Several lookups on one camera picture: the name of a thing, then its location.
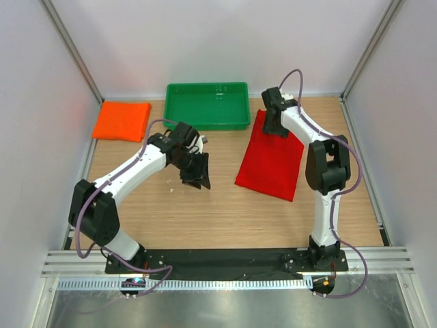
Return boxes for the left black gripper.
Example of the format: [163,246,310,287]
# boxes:
[172,150,211,190]

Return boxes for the red t shirt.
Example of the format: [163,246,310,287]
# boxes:
[235,109,305,202]

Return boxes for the aluminium front rail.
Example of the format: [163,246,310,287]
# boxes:
[40,247,414,278]

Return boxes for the right aluminium frame post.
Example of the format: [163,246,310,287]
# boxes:
[340,0,404,103]

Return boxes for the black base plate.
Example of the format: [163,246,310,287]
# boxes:
[105,247,349,279]

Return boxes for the left aluminium frame post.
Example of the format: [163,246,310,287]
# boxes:
[40,0,104,104]

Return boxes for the green plastic tray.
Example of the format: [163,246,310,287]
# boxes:
[164,82,251,131]

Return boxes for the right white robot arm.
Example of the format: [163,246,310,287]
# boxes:
[262,87,351,271]

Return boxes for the aluminium frame post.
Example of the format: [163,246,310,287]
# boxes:
[340,0,404,103]
[40,0,104,104]

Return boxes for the white slotted cable duct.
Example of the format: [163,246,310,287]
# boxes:
[57,276,313,292]

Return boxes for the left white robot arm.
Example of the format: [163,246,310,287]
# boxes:
[68,122,211,273]

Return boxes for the folded orange t shirt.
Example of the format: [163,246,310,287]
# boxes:
[91,101,152,142]

